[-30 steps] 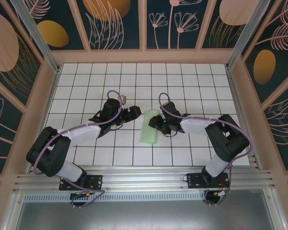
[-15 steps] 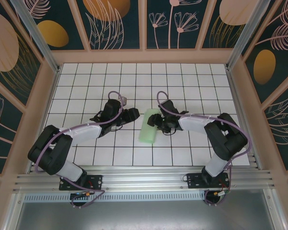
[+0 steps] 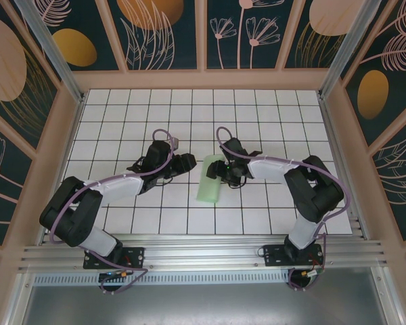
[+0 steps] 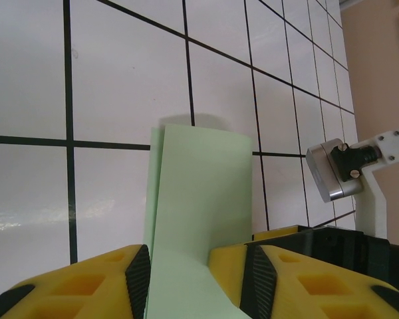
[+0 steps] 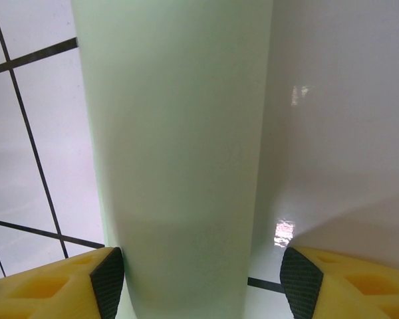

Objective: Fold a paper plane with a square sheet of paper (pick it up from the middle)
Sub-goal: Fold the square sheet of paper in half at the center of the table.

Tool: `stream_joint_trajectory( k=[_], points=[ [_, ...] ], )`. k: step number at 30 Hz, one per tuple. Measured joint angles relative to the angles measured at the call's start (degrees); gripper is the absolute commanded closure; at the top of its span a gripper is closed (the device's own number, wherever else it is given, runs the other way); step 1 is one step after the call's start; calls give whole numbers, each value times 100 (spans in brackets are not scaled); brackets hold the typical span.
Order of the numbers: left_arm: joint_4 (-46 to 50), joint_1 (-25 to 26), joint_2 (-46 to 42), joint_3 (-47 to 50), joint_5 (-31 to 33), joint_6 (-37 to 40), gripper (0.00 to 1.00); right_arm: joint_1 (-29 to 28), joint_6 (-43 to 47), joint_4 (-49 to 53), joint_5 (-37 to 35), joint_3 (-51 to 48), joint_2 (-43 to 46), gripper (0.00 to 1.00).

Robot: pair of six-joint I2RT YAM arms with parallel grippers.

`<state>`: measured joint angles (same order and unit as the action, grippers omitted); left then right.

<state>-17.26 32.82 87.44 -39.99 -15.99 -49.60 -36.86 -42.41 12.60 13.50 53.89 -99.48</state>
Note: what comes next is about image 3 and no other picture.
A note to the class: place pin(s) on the grey metal plate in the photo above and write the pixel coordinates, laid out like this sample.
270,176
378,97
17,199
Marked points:
203,304

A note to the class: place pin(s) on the light green paper sheet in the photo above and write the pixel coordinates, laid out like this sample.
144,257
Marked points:
208,193

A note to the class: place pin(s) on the small circuit board with plug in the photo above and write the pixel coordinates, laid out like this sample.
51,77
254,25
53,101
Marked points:
116,275
313,273

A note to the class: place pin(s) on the aluminium rail frame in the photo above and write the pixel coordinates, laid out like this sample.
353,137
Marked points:
203,250

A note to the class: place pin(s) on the white grid mat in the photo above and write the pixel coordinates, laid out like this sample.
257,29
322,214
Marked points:
257,118

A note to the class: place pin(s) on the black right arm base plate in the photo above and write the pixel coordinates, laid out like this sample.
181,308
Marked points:
274,255

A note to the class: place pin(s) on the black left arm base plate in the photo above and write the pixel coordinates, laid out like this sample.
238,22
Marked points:
135,257

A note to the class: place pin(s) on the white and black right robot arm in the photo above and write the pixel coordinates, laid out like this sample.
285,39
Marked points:
274,169

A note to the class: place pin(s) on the aluminium corner post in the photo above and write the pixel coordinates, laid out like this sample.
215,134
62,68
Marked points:
345,47
54,50

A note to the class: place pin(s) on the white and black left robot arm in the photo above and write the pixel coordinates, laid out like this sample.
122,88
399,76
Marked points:
122,189

